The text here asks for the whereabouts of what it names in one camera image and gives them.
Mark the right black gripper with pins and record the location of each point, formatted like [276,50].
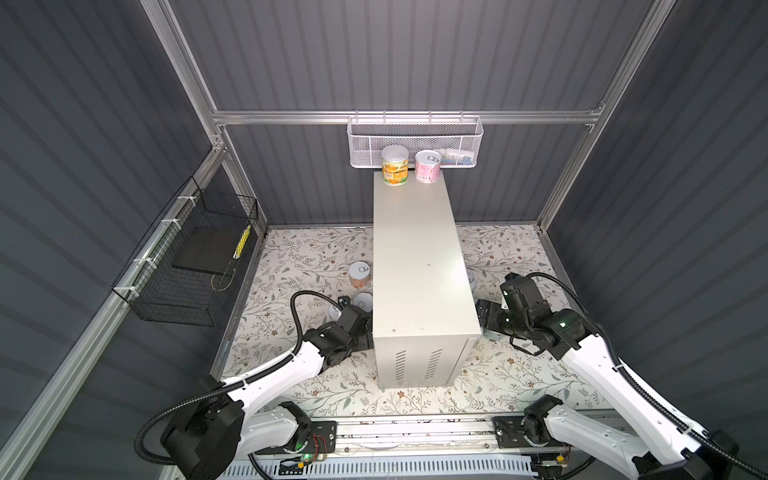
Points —
[491,309]

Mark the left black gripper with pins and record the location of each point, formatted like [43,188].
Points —
[364,342]

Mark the pink label can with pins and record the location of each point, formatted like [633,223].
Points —
[427,166]
[333,313]

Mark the green orange label can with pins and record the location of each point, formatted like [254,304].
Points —
[395,165]

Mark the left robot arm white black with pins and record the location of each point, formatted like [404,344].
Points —
[201,436]

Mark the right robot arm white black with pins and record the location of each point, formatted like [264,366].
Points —
[664,442]

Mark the white metal cabinet counter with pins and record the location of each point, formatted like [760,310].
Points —
[424,318]

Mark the teal label can left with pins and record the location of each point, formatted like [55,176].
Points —
[364,301]

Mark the floral patterned mat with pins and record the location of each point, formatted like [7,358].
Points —
[495,378]

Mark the tubes in white basket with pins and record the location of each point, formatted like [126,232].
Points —
[451,156]

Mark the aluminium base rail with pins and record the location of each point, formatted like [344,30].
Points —
[410,446]

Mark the white wire mesh basket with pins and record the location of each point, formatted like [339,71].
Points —
[368,135]

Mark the black wire wall basket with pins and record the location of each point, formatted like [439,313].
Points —
[188,276]

